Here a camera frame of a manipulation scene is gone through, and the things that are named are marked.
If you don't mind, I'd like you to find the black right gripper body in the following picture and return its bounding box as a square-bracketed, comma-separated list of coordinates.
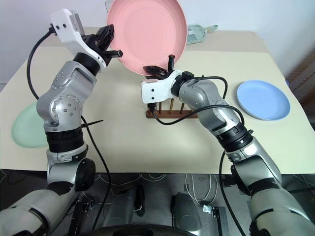
[147, 69, 174, 80]

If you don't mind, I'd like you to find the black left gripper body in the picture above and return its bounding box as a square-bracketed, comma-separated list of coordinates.
[82, 33, 111, 66]

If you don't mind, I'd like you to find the pink plate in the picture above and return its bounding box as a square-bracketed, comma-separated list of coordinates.
[106, 0, 188, 76]

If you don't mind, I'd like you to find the wooden dish rack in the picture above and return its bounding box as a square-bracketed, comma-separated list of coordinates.
[145, 97, 200, 119]

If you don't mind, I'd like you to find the light green dustpan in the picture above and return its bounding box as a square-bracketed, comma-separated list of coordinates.
[187, 24, 220, 45]

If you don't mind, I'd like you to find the black zip tie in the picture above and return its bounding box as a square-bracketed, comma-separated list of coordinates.
[82, 119, 104, 129]

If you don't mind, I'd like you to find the blue plate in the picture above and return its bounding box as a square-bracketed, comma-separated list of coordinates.
[236, 79, 291, 121]

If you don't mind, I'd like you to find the green plate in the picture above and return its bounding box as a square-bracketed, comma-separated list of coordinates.
[11, 101, 50, 149]

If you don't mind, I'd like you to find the dark grey rounded leg shape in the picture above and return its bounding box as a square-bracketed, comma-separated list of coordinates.
[170, 192, 210, 236]

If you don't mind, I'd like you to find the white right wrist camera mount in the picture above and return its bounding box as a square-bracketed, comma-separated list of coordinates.
[141, 70, 183, 104]

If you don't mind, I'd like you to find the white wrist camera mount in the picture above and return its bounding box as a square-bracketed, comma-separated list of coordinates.
[50, 8, 108, 68]
[141, 70, 183, 104]

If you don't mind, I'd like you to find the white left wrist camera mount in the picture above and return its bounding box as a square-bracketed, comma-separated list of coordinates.
[50, 8, 108, 68]

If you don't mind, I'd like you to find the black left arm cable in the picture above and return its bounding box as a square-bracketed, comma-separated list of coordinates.
[26, 23, 112, 206]

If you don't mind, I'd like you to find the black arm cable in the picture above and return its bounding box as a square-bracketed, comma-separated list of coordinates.
[26, 23, 112, 206]
[147, 70, 247, 236]

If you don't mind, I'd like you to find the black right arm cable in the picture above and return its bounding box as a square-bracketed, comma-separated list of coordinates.
[147, 70, 247, 236]

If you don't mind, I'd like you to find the white floor cable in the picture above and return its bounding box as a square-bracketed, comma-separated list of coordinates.
[184, 173, 220, 207]

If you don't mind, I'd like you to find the small metal floor bracket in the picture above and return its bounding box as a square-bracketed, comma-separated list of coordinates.
[82, 200, 97, 212]

